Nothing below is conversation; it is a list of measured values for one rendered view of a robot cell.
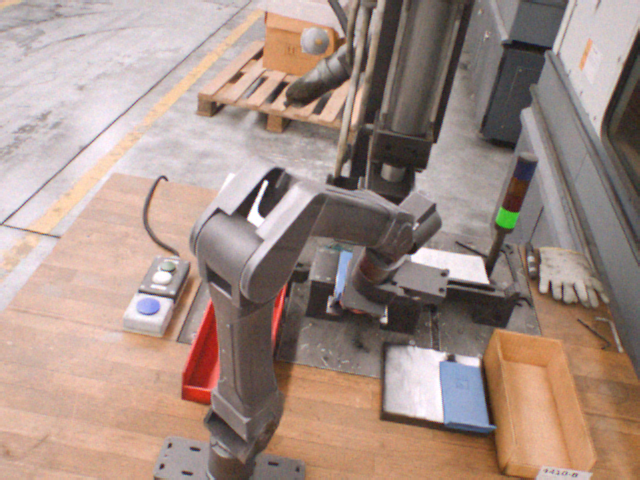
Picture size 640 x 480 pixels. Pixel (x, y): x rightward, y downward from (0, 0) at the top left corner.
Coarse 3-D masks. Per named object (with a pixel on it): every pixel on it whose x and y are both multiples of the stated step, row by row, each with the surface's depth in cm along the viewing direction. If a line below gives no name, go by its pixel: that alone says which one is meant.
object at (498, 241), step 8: (528, 160) 114; (536, 160) 114; (496, 224) 123; (496, 232) 125; (504, 232) 122; (496, 240) 125; (496, 248) 126; (488, 256) 128; (496, 256) 127; (488, 264) 128; (488, 272) 129; (488, 280) 130
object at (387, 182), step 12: (372, 168) 105; (384, 168) 102; (396, 168) 101; (408, 168) 110; (336, 180) 108; (348, 180) 109; (360, 180) 107; (372, 180) 102; (384, 180) 102; (396, 180) 102; (408, 180) 103; (384, 192) 99; (396, 192) 99; (408, 192) 100; (420, 192) 109; (396, 204) 100
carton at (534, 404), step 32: (512, 352) 111; (544, 352) 111; (512, 384) 108; (544, 384) 109; (512, 416) 93; (544, 416) 103; (576, 416) 97; (512, 448) 89; (544, 448) 97; (576, 448) 94
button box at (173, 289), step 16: (160, 176) 148; (144, 208) 135; (160, 240) 126; (160, 256) 118; (176, 256) 120; (176, 272) 115; (144, 288) 111; (160, 288) 111; (176, 288) 112; (176, 304) 112
